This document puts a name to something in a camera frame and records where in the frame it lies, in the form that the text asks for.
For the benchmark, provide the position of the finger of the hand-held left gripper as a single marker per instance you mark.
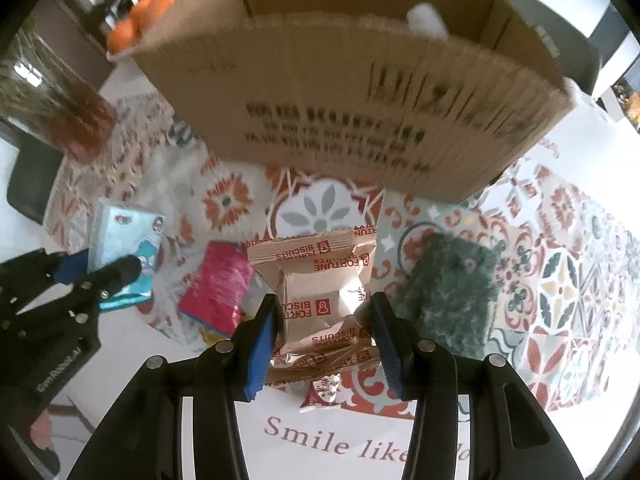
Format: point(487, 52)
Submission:
point(120, 272)
point(72, 267)

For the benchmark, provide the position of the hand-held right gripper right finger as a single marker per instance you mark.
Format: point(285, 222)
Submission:
point(386, 347)

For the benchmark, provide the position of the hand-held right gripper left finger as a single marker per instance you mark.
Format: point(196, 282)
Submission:
point(260, 347)

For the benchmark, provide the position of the light blue snack packet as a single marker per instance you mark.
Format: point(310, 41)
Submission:
point(122, 240)

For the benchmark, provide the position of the brown biscuit packet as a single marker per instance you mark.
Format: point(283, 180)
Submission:
point(320, 305)
point(325, 360)
point(310, 252)

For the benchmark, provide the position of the pink snack packet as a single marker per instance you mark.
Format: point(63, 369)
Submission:
point(217, 290)

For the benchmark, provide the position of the dark green fuzzy cloth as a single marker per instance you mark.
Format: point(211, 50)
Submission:
point(452, 290)

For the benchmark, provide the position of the brown cardboard box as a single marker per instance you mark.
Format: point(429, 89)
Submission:
point(360, 95)

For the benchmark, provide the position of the white soft lump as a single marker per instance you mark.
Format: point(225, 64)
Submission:
point(425, 19)

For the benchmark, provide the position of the small white red packet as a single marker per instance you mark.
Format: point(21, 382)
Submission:
point(321, 391)

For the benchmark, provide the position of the black chair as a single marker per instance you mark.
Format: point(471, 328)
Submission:
point(35, 185)

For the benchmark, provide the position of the patterned tablecloth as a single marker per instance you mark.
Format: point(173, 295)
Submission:
point(327, 210)

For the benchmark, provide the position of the glass vase with dried branches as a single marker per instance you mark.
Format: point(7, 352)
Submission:
point(60, 105)

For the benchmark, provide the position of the orange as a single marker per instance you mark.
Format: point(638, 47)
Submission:
point(122, 35)
point(142, 12)
point(167, 4)

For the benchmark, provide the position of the grey chair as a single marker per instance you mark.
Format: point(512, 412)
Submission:
point(555, 30)

